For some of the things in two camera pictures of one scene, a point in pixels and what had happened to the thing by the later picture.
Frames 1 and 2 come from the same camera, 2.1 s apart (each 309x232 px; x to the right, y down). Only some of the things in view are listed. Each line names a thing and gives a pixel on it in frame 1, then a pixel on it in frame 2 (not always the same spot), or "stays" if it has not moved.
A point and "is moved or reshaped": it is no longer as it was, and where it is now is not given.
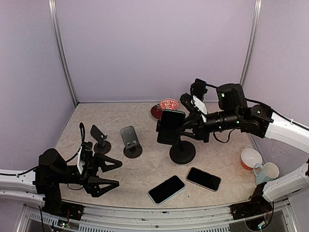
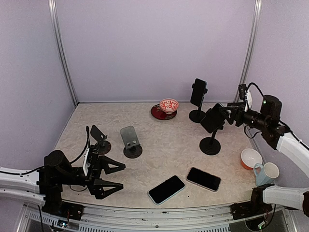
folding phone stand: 133,149 stays
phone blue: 166,189 stays
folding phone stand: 102,147 stays
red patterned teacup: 169,104 stays
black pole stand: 182,153 -> 210,146
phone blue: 170,126 is moved or reshaped
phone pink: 203,179 stays
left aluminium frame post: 53,13 stays
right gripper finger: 189,134 -> 231,120
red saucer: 156,111 stays
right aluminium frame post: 250,43 stays
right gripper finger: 186,125 -> 224,110
